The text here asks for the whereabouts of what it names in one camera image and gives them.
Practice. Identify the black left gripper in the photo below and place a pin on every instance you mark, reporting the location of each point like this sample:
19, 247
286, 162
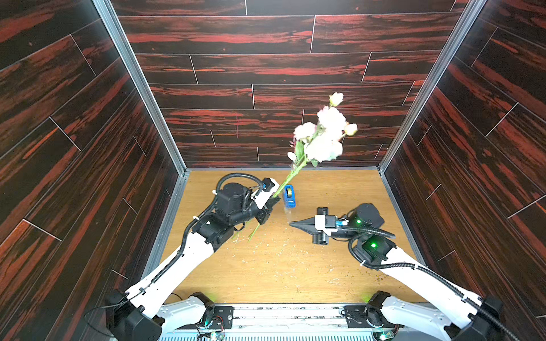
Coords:
263, 213

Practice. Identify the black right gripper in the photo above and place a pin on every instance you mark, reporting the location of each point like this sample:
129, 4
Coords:
320, 232

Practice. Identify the artificial flower bouquet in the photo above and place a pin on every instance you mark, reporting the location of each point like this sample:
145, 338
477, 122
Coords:
320, 142

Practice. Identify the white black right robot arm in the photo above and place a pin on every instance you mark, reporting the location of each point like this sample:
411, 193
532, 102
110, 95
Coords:
454, 313

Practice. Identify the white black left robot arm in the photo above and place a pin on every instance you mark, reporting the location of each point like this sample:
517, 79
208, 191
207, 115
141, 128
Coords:
141, 312

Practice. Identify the blue tape dispenser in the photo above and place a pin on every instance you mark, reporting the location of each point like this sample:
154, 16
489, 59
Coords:
286, 204

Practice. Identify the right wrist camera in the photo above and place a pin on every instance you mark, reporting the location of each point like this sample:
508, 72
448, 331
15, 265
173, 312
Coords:
329, 224

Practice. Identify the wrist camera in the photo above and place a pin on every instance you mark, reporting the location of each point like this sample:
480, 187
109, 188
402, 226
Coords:
267, 189
329, 224

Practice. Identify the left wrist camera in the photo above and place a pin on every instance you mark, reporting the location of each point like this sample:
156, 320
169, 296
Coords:
267, 189

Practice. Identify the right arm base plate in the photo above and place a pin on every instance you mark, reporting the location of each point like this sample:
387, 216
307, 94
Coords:
358, 316

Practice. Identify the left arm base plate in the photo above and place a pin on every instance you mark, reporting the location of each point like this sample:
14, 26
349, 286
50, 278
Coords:
219, 317

